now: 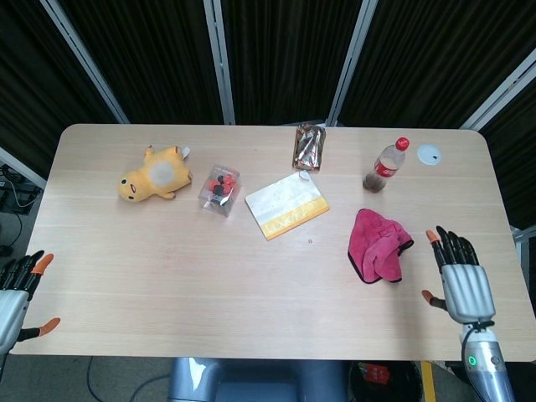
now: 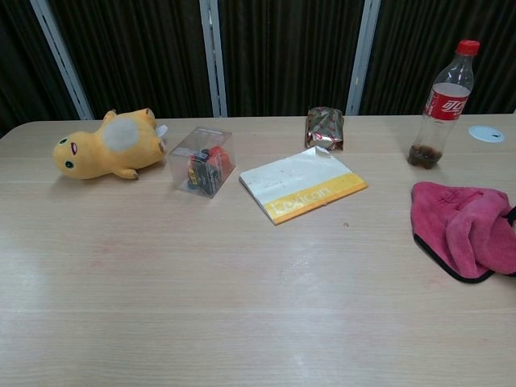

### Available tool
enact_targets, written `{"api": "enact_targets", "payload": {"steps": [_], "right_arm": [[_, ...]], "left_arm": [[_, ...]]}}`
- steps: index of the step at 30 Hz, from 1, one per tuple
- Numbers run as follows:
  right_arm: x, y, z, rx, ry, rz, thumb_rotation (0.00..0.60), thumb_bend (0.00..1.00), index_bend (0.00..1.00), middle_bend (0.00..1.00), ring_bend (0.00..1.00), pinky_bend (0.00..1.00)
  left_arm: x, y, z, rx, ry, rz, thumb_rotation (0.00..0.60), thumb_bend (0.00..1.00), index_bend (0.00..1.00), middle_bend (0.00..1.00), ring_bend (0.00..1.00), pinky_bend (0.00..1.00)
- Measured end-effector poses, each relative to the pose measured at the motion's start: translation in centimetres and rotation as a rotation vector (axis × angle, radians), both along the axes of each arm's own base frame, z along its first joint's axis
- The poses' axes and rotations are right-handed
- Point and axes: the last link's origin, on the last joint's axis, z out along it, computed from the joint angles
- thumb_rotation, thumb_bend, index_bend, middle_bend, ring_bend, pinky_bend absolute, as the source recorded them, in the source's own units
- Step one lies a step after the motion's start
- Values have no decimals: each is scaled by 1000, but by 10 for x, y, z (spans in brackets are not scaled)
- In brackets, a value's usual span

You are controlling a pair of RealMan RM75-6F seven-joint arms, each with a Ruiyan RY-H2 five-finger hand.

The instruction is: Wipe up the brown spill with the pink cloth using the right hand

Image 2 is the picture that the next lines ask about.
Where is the pink cloth with black trim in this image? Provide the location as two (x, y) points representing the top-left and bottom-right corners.
(410, 181), (516, 284)

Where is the white round lid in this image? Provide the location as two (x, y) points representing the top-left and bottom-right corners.
(468, 124), (506, 144)

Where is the cola bottle with red cap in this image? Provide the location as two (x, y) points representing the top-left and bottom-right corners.
(406, 39), (481, 168)

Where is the black curtain panel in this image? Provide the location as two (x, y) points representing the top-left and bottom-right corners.
(48, 0), (214, 119)
(0, 0), (81, 138)
(217, 0), (366, 118)
(360, 0), (516, 117)

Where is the clear bag of candies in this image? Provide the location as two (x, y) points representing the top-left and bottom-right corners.
(167, 127), (236, 200)

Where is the grey partition post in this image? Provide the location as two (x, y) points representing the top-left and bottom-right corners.
(345, 0), (382, 116)
(30, 0), (95, 121)
(199, 0), (228, 119)

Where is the white yellow Lexicon notebook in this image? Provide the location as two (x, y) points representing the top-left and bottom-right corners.
(239, 146), (369, 227)

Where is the shiny foil snack packet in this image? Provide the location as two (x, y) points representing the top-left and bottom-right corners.
(302, 106), (346, 152)

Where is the yellow plush toy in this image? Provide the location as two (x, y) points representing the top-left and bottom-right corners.
(52, 107), (169, 181)

